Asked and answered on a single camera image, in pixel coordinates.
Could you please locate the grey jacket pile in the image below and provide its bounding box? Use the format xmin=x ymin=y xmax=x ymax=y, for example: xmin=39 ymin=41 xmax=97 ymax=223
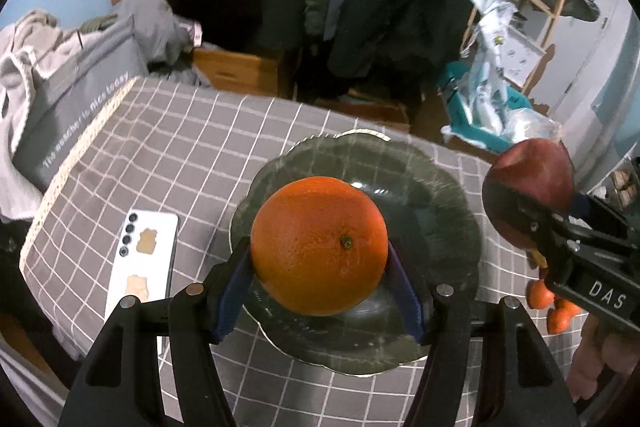
xmin=112 ymin=0 xmax=211 ymax=88

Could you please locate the white smartphone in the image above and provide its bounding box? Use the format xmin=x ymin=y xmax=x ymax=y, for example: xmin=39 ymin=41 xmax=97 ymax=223
xmin=104 ymin=208 xmax=180 ymax=355

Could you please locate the person's right hand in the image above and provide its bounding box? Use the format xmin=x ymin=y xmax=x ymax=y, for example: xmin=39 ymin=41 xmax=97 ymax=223
xmin=570 ymin=319 xmax=640 ymax=404

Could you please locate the wooden drawer unit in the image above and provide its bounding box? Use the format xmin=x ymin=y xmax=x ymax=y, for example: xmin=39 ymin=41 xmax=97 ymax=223
xmin=192 ymin=47 xmax=301 ymax=98

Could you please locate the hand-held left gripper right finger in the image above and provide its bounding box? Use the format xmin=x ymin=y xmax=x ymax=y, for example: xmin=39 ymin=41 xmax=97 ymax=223
xmin=387 ymin=244 xmax=583 ymax=427

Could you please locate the white patterned storage box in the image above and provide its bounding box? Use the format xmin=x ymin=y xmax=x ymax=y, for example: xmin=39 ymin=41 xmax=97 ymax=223
xmin=500 ymin=32 xmax=548 ymax=88

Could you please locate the smooth deep orange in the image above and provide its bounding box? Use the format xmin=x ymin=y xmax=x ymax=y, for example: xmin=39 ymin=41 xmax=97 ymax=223
xmin=250 ymin=176 xmax=389 ymax=318

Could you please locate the wooden shelf rack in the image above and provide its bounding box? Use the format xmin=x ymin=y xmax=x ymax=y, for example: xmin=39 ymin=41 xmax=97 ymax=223
xmin=470 ymin=0 xmax=581 ymax=108

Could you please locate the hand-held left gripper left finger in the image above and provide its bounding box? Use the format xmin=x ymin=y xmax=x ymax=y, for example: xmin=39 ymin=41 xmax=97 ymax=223
xmin=59 ymin=237 xmax=253 ymax=427

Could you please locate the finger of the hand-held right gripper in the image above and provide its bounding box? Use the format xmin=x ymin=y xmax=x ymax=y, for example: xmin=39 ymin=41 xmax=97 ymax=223
xmin=567 ymin=193 xmax=640 ymax=258
xmin=483 ymin=179 xmax=583 ymax=268

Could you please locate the grey printed bag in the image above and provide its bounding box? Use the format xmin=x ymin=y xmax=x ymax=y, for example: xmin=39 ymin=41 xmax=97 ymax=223
xmin=12 ymin=14 xmax=151 ymax=190

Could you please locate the pink white cloth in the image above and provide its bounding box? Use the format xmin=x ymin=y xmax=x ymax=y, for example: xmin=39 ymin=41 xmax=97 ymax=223
xmin=180 ymin=23 xmax=203 ymax=50

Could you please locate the red apple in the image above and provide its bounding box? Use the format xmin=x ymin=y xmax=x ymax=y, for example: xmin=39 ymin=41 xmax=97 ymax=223
xmin=487 ymin=138 xmax=576 ymax=253

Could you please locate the clear plastic bag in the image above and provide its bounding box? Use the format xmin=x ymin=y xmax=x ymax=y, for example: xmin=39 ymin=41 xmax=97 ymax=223
xmin=505 ymin=107 xmax=563 ymax=148

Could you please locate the teal cardboard box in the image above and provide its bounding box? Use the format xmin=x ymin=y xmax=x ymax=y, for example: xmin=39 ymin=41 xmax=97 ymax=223
xmin=440 ymin=62 xmax=561 ymax=155

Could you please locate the dark green glass plate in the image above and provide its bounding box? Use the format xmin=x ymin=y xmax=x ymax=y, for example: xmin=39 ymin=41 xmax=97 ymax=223
xmin=229 ymin=130 xmax=483 ymax=377

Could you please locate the white printed plastic bag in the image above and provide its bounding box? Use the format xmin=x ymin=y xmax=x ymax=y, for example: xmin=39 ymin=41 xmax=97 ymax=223
xmin=460 ymin=0 xmax=521 ymax=138

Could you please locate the grey checkered tablecloth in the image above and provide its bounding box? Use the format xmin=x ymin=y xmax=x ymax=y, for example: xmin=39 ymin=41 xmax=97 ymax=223
xmin=20 ymin=76 xmax=601 ymax=427

